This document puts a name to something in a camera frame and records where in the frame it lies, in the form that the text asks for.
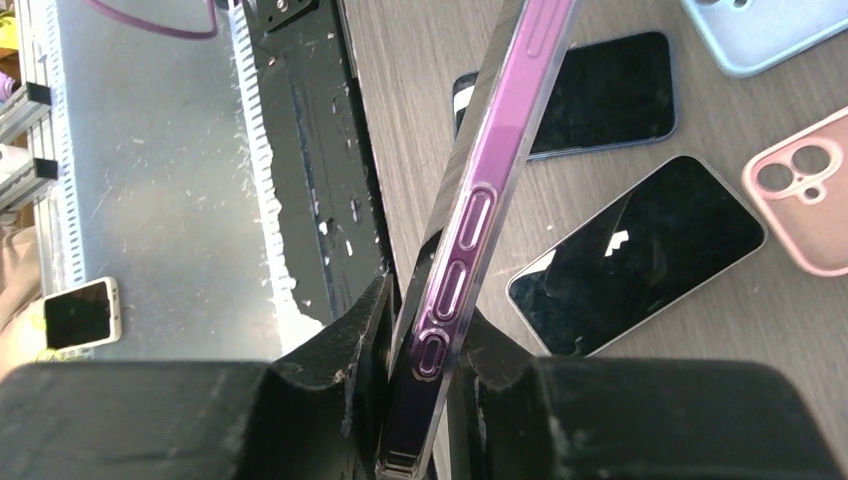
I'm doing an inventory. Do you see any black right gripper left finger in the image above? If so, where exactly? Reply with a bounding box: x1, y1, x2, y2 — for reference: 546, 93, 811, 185
1, 275, 395, 479

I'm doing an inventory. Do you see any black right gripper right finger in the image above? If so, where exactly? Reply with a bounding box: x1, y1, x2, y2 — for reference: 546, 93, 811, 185
448, 314, 843, 479

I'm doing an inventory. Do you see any black smartphone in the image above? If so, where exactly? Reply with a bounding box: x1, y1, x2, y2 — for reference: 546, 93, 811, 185
506, 155, 767, 357

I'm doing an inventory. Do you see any dark phone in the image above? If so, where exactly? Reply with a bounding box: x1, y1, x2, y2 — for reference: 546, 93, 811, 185
375, 0, 580, 479

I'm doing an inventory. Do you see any pink phone case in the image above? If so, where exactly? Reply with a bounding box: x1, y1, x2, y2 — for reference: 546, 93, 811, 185
741, 108, 847, 277

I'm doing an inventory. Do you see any light blue phone case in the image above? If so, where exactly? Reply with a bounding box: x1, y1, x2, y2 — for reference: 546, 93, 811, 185
681, 0, 847, 78

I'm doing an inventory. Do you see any white phone off table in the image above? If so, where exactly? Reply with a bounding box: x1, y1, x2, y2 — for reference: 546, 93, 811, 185
43, 277, 122, 352

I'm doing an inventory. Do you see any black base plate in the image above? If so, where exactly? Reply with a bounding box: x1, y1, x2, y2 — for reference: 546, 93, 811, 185
230, 1, 394, 352

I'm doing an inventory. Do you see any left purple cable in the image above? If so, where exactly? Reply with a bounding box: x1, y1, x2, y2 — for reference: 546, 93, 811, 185
82, 0, 221, 41

